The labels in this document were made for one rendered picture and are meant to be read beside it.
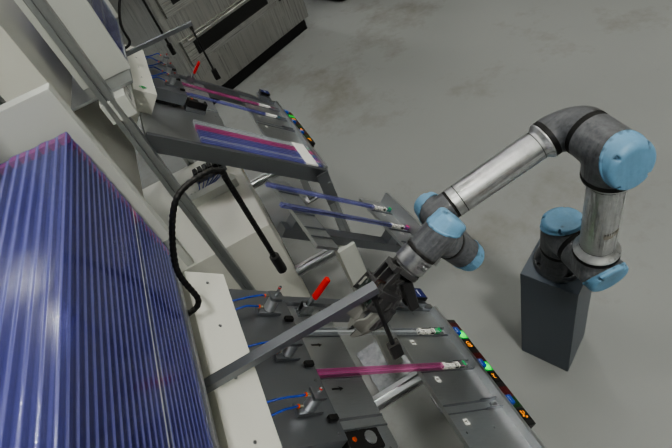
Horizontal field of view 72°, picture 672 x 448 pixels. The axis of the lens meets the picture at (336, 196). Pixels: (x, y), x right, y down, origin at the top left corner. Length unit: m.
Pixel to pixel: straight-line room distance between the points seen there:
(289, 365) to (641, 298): 1.72
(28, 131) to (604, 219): 1.18
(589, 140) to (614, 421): 1.20
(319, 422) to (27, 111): 0.63
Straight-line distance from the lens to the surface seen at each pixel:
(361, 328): 1.09
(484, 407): 1.24
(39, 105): 0.76
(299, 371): 0.89
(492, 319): 2.20
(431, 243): 1.01
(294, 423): 0.82
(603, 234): 1.33
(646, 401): 2.12
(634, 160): 1.14
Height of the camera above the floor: 1.93
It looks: 42 degrees down
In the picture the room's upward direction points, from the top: 22 degrees counter-clockwise
